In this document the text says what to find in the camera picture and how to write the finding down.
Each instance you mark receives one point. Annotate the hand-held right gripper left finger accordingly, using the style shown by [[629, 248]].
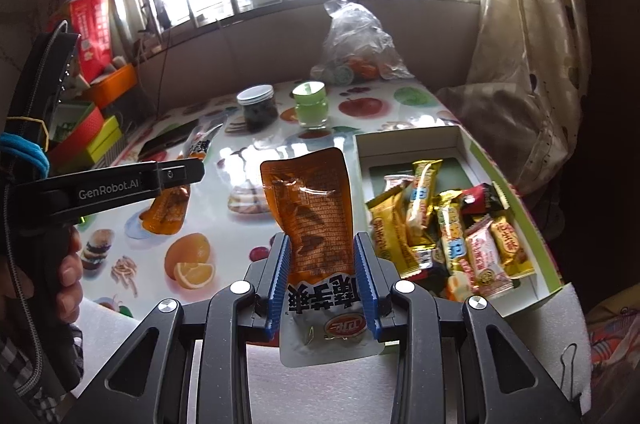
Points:
[[280, 284]]

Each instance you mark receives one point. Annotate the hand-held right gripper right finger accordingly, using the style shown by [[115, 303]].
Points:
[[368, 284]]

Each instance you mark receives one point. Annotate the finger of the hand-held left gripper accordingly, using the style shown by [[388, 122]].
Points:
[[175, 174]]

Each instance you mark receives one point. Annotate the orange snack pouch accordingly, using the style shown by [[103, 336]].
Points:
[[167, 211], [310, 214]]

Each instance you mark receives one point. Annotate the gold peanut candy packet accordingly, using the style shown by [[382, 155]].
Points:
[[390, 229], [510, 246]]

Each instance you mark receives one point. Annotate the green cardboard box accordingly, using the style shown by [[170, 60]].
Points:
[[415, 141]]

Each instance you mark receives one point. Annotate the person's left forearm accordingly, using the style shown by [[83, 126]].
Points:
[[15, 384]]

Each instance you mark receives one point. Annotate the person's left hand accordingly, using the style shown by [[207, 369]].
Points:
[[70, 274]]

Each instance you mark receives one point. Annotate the black phone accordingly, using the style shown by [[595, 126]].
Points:
[[160, 143]]

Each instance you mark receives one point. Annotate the black and white striped box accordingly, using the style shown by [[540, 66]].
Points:
[[117, 151]]

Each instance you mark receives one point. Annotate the yellow-green box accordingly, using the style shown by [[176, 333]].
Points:
[[105, 138]]

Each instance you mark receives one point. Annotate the red box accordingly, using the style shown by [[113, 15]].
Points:
[[80, 138]]

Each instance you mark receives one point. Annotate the printed food tablecloth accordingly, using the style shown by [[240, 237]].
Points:
[[225, 214]]

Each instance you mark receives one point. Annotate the blue elastic band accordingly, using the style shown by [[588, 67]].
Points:
[[22, 151]]

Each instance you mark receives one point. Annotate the glass jar with dark contents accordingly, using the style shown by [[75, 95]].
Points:
[[257, 113]]

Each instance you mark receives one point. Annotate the orange box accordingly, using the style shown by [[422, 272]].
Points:
[[112, 86]]

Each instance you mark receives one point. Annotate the white foam sheet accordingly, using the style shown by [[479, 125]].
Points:
[[320, 389]]

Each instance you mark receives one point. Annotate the green jar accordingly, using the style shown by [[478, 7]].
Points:
[[310, 108]]

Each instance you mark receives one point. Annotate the red paper bag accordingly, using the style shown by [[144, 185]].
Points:
[[90, 33]]

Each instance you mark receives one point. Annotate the clear plastic bag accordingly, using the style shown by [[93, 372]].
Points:
[[355, 38]]

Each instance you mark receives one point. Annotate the colourful patterned cloth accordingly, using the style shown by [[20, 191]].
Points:
[[610, 339]]

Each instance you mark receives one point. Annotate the cream patterned curtain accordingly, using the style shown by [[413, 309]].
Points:
[[525, 53]]

